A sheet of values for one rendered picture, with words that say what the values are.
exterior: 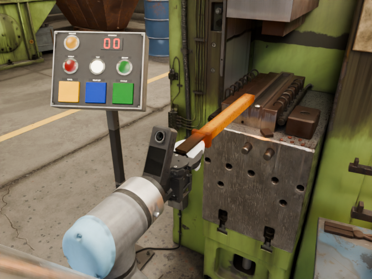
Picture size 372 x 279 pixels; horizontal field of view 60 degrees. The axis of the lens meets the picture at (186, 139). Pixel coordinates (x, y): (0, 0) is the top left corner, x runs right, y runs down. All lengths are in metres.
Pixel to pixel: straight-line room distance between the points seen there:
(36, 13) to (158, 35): 1.96
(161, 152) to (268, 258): 0.88
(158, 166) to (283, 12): 0.62
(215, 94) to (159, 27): 4.33
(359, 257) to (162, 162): 0.72
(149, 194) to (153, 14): 5.13
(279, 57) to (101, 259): 1.26
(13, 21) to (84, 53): 4.38
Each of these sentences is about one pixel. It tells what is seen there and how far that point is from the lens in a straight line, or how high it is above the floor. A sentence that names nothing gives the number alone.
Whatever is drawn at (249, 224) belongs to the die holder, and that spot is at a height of 0.53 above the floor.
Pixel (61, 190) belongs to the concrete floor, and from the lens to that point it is 2.49.
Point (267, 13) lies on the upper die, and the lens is 1.05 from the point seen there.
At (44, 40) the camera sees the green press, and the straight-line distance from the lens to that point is 6.25.
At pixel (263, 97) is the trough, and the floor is 0.99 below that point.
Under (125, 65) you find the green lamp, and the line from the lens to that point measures 1.22.
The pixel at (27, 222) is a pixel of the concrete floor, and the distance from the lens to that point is 2.31.
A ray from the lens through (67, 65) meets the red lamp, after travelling 1.29.
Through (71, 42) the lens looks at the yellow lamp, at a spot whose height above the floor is 1.16.
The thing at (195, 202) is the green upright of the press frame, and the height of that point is 0.35.
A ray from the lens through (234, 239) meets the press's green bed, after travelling 1.41.
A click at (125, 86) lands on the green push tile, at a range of 1.20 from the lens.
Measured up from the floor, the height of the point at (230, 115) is 1.06.
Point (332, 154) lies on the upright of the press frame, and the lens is 1.30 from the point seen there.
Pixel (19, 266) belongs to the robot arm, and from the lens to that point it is 0.29.
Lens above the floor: 1.42
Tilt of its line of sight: 29 degrees down
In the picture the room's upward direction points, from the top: straight up
